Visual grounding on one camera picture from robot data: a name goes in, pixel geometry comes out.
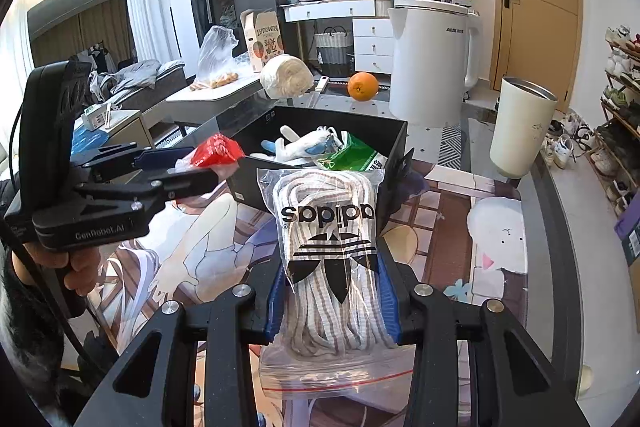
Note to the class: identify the white curtain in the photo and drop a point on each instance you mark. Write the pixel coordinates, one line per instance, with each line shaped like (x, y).
(147, 7)

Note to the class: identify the bagged white shoelaces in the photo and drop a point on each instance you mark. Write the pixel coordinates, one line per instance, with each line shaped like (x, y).
(330, 257)

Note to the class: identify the pile of loose shoes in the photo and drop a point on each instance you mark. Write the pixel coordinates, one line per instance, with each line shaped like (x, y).
(567, 142)

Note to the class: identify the printed table mat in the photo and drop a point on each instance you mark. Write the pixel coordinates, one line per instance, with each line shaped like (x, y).
(450, 227)

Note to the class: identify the grey white side table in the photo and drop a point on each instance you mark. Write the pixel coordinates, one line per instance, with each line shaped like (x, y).
(200, 102)

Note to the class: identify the white dresser desk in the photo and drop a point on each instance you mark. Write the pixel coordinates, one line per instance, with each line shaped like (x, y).
(370, 37)

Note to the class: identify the wooden shoe rack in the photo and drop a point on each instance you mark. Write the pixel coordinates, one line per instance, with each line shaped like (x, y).
(622, 117)

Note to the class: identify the white bagged round bread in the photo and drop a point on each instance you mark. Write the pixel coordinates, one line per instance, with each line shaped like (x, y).
(287, 77)

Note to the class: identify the cream tumbler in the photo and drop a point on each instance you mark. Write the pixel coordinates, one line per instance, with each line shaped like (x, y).
(520, 132)

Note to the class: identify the white blue plush toy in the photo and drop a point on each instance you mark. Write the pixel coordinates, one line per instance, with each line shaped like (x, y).
(300, 147)

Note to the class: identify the black cardboard box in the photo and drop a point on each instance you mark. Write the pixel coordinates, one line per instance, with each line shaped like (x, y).
(255, 192)

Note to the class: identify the clear bag of small oranges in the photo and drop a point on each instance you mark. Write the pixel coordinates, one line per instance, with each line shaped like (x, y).
(217, 57)

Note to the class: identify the person's left hand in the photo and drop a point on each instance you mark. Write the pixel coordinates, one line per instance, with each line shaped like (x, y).
(87, 274)

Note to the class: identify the white green tissue box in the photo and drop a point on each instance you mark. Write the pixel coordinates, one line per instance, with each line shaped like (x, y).
(110, 117)

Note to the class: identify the printed fruit carton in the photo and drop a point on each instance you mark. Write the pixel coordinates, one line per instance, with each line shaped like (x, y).
(262, 42)

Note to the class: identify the orange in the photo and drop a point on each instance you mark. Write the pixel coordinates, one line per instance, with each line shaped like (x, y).
(363, 87)

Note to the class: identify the row of shoes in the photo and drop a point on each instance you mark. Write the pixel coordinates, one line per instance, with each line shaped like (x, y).
(625, 97)

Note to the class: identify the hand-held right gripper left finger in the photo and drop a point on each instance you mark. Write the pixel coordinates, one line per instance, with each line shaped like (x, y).
(275, 312)

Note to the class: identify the green white packet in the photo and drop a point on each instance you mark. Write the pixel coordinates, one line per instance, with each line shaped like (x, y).
(357, 154)

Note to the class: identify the brown curtain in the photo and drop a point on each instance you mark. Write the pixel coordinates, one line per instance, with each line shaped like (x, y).
(75, 37)

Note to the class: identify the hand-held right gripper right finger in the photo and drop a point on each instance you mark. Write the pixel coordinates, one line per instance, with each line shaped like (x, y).
(391, 312)

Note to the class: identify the grey woven basket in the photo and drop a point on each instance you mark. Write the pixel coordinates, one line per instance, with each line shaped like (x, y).
(332, 49)

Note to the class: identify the grey bed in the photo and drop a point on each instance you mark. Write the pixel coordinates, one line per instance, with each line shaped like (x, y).
(170, 82)

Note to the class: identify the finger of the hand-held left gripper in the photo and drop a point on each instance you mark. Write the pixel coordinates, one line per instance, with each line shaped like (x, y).
(190, 184)
(155, 158)

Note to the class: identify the grey clothes pile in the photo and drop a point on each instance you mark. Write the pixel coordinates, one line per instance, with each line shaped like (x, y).
(130, 77)

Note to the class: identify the purple bag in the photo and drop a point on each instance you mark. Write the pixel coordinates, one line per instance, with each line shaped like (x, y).
(630, 232)

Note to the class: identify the large white electric kettle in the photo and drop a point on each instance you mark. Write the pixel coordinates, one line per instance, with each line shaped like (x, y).
(430, 72)

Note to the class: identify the person's left forearm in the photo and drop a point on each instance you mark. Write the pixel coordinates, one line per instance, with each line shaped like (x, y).
(25, 347)

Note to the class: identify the red zip plastic bag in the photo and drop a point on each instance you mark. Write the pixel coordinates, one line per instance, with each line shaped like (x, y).
(215, 149)

